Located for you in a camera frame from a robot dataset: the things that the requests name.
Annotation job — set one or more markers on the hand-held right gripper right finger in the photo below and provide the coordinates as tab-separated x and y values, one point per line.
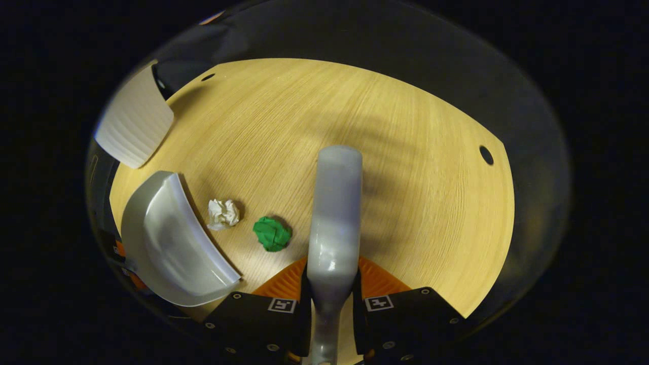
416	319

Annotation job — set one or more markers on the white ribbed garbage bin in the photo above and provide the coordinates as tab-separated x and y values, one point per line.
134	119

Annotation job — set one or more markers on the white paper ball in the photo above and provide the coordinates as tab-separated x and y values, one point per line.
223	214

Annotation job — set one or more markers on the green paper ball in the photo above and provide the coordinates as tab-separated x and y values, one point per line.
272	234

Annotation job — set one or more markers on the small white broom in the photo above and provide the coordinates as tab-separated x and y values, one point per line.
337	203

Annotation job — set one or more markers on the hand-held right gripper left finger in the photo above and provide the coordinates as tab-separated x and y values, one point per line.
243	319

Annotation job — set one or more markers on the white dustpan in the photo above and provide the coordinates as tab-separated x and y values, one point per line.
172	243

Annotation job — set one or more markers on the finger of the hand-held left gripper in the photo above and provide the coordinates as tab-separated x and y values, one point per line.
119	248
134	280

